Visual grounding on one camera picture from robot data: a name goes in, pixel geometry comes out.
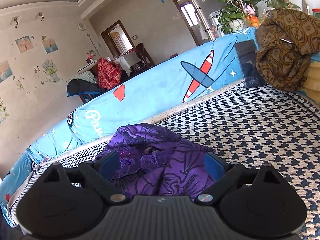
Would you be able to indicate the trailing green potted plant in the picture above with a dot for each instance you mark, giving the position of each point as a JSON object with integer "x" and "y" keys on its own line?
{"x": 235, "y": 12}

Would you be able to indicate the brown framed doorway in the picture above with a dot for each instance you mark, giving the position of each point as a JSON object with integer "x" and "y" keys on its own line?
{"x": 117, "y": 37}

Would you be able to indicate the grey striped bedding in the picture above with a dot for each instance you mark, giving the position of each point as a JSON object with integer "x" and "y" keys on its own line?
{"x": 86, "y": 76}

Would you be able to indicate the blue wall picture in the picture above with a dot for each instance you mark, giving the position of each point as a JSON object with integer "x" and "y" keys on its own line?
{"x": 50, "y": 45}

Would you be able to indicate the door with bright window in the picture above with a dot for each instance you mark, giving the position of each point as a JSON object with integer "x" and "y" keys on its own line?
{"x": 187, "y": 15}

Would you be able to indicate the pink flower pot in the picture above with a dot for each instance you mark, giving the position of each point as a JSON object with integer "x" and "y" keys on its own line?
{"x": 90, "y": 54}

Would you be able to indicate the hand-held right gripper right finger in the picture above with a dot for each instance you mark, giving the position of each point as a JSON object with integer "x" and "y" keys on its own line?
{"x": 215, "y": 166}

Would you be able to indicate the lavender pot wall sticker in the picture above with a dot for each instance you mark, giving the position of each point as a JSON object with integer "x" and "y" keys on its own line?
{"x": 51, "y": 70}

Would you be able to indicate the blue printed sofa cover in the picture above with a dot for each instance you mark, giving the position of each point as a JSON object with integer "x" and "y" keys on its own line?
{"x": 150, "y": 92}

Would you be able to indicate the pale wall picture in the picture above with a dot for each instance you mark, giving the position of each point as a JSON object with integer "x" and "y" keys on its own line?
{"x": 5, "y": 71}

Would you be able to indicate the white appliance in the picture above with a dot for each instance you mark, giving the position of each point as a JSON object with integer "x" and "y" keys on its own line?
{"x": 215, "y": 20}

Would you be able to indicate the table with white cloth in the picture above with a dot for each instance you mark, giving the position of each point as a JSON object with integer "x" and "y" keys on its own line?
{"x": 125, "y": 60}

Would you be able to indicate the blue yellow printed cushion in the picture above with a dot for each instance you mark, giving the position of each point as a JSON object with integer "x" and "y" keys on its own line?
{"x": 313, "y": 80}

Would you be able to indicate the wooden chair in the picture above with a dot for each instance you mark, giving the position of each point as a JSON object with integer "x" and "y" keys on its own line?
{"x": 143, "y": 55}

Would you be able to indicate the brown patterned cloth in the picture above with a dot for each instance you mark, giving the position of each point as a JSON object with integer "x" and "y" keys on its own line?
{"x": 282, "y": 50}

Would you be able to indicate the tree wall picture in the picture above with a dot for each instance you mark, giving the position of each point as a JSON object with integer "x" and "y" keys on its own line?
{"x": 24, "y": 44}

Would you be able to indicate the houndstooth sofa mat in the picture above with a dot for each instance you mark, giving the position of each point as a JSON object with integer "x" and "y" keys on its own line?
{"x": 250, "y": 130}

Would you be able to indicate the purple floral garment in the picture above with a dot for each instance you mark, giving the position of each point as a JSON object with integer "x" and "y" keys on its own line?
{"x": 175, "y": 170}

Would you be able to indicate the round wall clock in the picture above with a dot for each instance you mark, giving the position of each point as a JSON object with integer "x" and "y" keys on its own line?
{"x": 81, "y": 26}

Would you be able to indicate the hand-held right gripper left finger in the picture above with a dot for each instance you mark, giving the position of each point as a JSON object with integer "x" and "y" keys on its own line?
{"x": 110, "y": 165}

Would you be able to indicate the dark jacket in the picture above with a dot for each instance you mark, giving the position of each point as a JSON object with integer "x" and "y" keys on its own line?
{"x": 80, "y": 87}

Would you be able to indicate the black tablet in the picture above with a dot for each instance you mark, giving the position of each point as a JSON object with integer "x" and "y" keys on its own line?
{"x": 250, "y": 65}

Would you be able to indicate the red floral cloth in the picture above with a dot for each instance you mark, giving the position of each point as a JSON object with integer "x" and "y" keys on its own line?
{"x": 107, "y": 72}

